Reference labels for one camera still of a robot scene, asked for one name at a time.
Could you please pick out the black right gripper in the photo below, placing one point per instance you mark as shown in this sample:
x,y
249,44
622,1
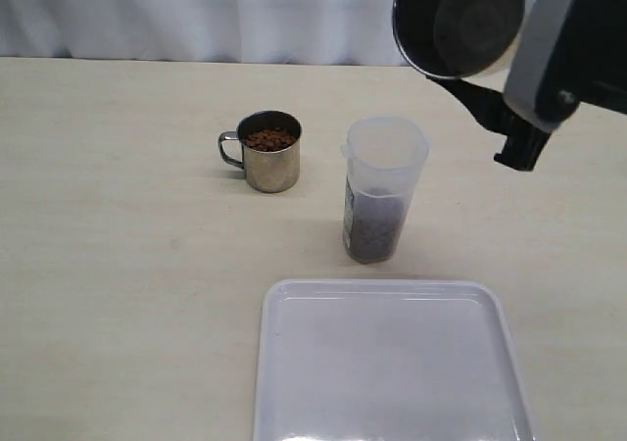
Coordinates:
x,y
587,65

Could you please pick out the steel mug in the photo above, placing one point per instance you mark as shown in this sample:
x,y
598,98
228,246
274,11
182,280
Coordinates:
x,y
265,146
451,39

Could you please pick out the clear plastic tall container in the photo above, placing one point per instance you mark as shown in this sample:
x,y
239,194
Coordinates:
x,y
385,157

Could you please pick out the white plastic tray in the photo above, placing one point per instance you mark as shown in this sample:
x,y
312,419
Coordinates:
x,y
387,359

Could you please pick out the white curtain backdrop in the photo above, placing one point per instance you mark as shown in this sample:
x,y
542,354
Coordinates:
x,y
303,32

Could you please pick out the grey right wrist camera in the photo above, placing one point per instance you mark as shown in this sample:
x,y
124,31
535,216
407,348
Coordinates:
x,y
538,39

